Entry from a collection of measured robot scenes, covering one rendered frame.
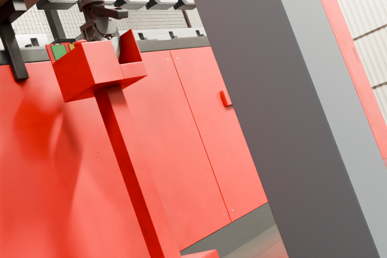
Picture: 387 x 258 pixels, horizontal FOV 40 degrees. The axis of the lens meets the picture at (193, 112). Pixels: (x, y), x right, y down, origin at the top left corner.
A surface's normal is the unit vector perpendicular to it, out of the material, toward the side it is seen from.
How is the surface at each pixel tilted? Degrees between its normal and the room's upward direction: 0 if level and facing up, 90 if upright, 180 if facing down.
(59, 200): 90
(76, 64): 90
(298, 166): 90
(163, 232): 90
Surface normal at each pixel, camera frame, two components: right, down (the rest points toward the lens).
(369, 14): -0.60, 0.14
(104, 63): 0.68, -0.30
